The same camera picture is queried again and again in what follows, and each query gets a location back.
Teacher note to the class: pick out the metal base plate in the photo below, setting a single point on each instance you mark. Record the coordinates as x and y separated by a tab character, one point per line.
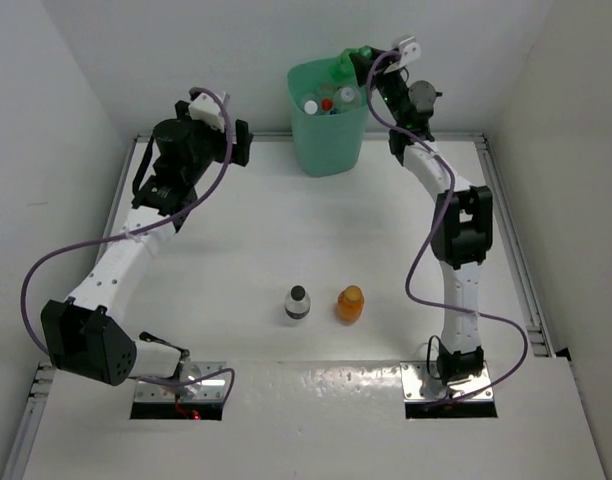
209	385
420	386

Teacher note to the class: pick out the green plastic bin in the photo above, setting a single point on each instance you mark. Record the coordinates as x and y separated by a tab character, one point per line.
324	144

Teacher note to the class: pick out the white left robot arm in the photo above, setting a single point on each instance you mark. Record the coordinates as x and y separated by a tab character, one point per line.
83	333

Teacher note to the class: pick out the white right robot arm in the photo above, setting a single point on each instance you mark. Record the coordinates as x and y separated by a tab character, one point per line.
461	229

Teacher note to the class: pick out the orange juice bottle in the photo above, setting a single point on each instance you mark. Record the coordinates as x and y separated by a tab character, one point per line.
350	304

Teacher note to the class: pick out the clear bottle colourful label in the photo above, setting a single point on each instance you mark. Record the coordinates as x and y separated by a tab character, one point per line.
347	98

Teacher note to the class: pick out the black-cap black-label bottle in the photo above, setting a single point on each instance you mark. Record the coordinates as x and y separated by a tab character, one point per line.
297	303

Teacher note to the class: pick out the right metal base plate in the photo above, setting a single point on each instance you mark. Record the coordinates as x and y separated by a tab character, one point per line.
420	386

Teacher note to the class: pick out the green soda bottle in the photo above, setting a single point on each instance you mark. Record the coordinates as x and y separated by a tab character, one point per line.
342	67

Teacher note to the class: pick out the Aquafina bottle white cap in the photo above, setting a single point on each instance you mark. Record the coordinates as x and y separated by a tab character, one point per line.
310	105

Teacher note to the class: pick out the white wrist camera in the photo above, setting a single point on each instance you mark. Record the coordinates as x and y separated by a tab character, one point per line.
203	108
407	50

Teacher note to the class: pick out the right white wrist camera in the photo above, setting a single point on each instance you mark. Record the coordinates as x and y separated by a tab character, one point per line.
407	50

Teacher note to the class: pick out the small red-cap cola bottle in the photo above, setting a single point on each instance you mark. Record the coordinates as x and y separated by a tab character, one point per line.
325	94

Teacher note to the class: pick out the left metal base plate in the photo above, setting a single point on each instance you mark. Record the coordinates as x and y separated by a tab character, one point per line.
209	385

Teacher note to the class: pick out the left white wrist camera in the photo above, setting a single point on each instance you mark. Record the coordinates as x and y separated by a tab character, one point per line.
203	108

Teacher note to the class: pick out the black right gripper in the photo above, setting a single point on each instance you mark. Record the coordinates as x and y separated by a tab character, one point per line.
363	64

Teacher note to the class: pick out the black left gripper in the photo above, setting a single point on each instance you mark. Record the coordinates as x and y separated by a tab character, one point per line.
181	108

